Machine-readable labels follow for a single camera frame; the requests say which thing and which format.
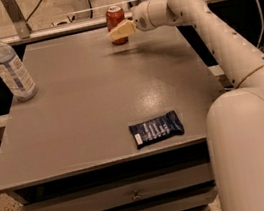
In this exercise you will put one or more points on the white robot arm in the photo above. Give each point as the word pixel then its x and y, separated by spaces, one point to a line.
pixel 235 121

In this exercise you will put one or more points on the grey drawer cabinet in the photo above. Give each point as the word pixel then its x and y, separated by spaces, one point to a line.
pixel 74 134

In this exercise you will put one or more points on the dark blue snack packet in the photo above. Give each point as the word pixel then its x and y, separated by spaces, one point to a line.
pixel 157 129

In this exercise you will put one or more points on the clear plastic water bottle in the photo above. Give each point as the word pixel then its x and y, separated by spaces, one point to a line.
pixel 15 75

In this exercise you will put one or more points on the grey metal railing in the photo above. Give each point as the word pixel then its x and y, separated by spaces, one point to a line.
pixel 24 21

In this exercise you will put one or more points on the top grey drawer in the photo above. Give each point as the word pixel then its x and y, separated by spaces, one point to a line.
pixel 132 190

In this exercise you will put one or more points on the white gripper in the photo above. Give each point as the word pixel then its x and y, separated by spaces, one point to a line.
pixel 140 17

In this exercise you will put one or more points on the red coke can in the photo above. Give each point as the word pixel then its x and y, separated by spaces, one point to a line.
pixel 114 15

